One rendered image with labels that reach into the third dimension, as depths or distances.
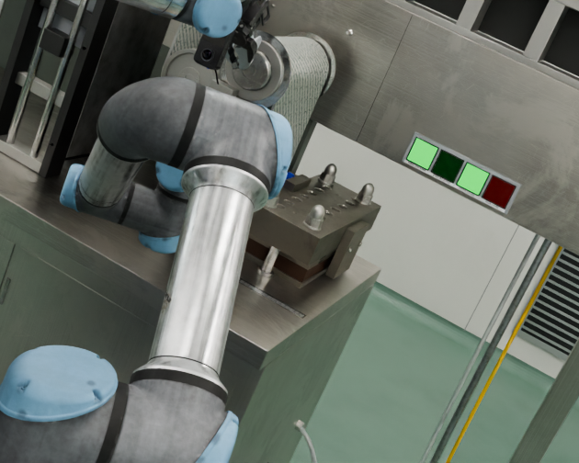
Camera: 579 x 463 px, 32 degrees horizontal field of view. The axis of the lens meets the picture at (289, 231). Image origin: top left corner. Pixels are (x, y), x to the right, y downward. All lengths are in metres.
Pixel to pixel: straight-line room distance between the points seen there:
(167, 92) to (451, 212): 3.36
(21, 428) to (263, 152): 0.46
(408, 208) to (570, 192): 2.56
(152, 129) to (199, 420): 0.38
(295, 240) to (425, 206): 2.75
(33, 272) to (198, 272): 0.73
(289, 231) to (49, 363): 0.85
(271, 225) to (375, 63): 0.48
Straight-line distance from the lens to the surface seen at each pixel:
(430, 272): 4.65
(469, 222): 4.56
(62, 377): 1.10
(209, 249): 1.22
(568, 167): 2.10
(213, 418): 1.14
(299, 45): 2.00
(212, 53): 1.73
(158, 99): 1.29
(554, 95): 2.09
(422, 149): 2.14
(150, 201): 1.67
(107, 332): 1.83
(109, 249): 1.79
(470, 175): 2.13
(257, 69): 1.89
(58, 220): 1.84
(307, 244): 1.86
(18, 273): 1.91
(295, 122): 2.06
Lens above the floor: 1.61
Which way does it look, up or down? 19 degrees down
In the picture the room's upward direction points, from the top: 24 degrees clockwise
